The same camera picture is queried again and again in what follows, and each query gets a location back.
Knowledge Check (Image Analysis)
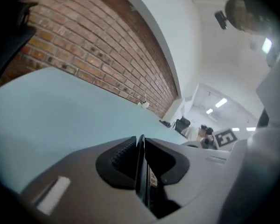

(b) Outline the long ceiling light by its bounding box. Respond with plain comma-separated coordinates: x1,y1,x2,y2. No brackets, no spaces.
215,98,228,108

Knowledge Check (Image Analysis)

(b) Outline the black office chair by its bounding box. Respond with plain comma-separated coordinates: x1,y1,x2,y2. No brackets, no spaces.
174,116,191,134

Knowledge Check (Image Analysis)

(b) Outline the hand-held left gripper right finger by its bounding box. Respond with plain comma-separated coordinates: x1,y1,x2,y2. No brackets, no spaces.
144,137,190,186

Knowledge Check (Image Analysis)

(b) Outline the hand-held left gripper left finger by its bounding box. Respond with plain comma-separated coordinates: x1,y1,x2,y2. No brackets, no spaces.
95,136,138,190

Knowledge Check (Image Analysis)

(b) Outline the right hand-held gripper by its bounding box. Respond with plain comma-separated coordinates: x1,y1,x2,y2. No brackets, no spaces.
215,129,238,147

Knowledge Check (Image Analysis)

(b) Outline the person's head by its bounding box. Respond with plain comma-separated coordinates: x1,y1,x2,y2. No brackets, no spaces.
224,0,256,34

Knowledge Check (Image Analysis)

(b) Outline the small white object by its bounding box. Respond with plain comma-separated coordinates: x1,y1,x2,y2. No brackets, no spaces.
137,94,150,110

